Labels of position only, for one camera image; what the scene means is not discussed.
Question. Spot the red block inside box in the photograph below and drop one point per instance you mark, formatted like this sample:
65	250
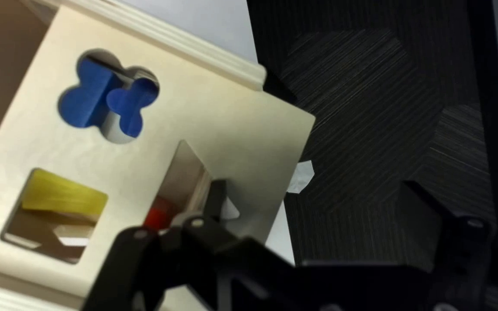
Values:
160	214

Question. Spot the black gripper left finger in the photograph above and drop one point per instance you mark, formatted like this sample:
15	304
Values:
224	271

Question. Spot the blue flower block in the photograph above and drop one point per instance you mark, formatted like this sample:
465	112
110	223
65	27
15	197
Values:
107	91

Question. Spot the wooden shape sorter box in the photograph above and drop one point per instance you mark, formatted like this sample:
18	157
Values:
214	121

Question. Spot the yellow block inside box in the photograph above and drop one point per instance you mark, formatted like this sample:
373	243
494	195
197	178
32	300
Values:
51	192

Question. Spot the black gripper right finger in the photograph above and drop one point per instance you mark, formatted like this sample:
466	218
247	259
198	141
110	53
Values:
465	273

